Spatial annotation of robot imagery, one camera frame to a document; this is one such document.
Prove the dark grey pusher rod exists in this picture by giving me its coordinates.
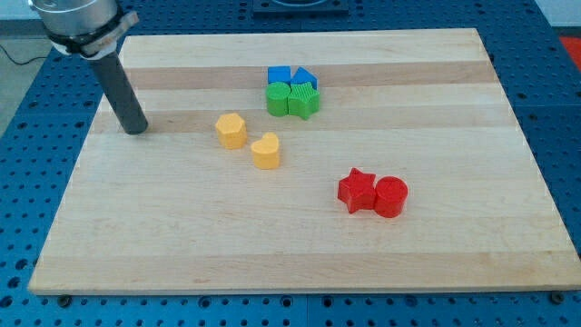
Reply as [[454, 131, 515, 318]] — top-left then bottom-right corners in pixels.
[[90, 50, 148, 134]]

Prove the yellow hexagon block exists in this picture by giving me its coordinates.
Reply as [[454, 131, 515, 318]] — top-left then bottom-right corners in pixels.
[[215, 113, 247, 150]]

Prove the yellow heart block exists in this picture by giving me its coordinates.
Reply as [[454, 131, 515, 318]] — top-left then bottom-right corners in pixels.
[[251, 133, 281, 170]]

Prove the blue cube block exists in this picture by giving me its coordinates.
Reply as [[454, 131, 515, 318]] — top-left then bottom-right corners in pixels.
[[267, 65, 291, 84]]

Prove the green cylinder block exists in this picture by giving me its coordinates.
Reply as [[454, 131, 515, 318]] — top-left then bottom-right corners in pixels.
[[265, 82, 291, 117]]

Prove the blue triangle block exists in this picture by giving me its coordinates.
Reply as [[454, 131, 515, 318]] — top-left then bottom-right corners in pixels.
[[290, 66, 318, 90]]

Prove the green star block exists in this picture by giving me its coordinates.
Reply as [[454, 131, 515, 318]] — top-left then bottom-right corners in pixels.
[[287, 82, 320, 120]]

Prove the red star block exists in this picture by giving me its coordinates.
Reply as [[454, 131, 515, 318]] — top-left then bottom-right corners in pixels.
[[338, 167, 376, 213]]

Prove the wooden board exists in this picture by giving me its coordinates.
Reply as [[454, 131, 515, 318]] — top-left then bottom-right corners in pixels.
[[29, 28, 580, 295]]

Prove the red cylinder block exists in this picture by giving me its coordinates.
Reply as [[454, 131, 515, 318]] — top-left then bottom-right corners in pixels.
[[374, 176, 409, 218]]

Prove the black cable on floor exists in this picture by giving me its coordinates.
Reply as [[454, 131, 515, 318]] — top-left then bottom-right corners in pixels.
[[0, 44, 49, 66]]

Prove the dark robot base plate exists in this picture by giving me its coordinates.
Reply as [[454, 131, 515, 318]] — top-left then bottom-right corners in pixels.
[[252, 0, 350, 17]]

